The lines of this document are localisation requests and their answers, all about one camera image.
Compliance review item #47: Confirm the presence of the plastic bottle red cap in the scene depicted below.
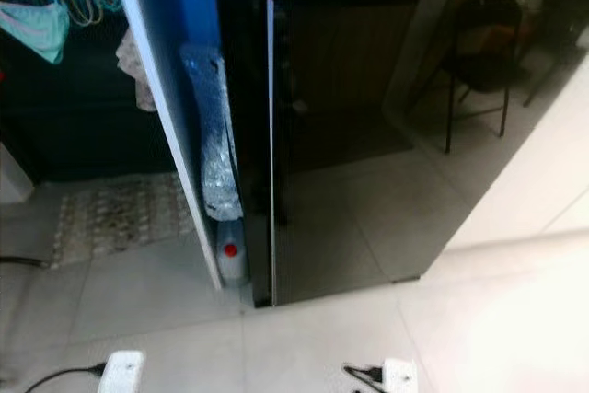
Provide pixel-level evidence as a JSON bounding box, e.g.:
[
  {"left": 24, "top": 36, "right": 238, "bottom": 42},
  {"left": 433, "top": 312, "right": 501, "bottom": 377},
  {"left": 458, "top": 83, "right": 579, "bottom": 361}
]
[{"left": 214, "top": 218, "right": 249, "bottom": 288}]

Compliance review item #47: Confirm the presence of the beige hanging cloth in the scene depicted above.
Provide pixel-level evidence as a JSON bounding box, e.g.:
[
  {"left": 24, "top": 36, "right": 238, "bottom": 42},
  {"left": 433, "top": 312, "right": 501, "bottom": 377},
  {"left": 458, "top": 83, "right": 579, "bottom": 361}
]
[{"left": 115, "top": 25, "right": 159, "bottom": 113}]

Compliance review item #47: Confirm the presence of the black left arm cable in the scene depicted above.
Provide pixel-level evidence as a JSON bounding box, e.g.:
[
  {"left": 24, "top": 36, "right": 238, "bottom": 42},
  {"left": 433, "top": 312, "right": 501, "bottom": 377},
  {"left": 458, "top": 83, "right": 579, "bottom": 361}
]
[{"left": 23, "top": 363, "right": 107, "bottom": 393}]

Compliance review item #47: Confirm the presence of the teal hanging garment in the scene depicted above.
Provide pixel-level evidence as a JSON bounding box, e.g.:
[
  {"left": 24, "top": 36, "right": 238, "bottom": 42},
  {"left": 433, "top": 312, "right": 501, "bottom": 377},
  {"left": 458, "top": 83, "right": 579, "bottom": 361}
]
[{"left": 0, "top": 0, "right": 71, "bottom": 64}]

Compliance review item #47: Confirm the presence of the bubble wrap roll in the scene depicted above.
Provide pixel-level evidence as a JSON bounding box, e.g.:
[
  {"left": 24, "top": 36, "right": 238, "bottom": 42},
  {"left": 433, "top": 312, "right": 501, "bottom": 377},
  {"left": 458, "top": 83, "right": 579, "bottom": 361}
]
[{"left": 182, "top": 43, "right": 245, "bottom": 222}]

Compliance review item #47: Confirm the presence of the dark floor cable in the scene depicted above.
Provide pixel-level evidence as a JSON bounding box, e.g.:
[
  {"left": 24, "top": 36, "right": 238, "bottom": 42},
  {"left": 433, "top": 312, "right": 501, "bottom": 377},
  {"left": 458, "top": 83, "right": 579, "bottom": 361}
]
[{"left": 0, "top": 256, "right": 49, "bottom": 270}]

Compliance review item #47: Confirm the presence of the glossy black fridge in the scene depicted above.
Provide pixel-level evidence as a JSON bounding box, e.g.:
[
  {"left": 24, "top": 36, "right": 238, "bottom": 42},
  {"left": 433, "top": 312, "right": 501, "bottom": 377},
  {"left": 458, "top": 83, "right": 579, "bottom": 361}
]
[{"left": 216, "top": 0, "right": 589, "bottom": 309}]

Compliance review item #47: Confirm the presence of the white partition panel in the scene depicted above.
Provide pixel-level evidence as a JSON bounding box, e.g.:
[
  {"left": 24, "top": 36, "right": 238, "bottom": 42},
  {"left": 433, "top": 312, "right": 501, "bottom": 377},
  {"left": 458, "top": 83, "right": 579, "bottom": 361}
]
[{"left": 106, "top": 0, "right": 226, "bottom": 293}]

